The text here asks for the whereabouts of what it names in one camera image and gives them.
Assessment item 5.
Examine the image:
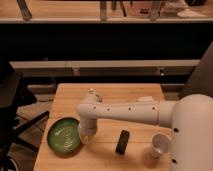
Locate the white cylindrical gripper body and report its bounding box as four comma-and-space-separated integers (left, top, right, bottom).
78, 118, 97, 144

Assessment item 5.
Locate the green ceramic bowl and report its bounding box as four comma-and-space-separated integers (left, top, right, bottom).
47, 117, 82, 155

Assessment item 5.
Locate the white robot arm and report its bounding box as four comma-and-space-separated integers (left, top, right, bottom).
77, 94, 213, 171

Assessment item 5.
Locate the small white knob object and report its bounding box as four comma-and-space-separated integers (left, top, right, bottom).
89, 88, 102, 102

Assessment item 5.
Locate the white paper cup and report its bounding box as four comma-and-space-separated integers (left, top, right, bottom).
151, 133, 171, 158

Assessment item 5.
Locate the black office chair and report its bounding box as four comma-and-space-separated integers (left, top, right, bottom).
0, 59, 49, 171

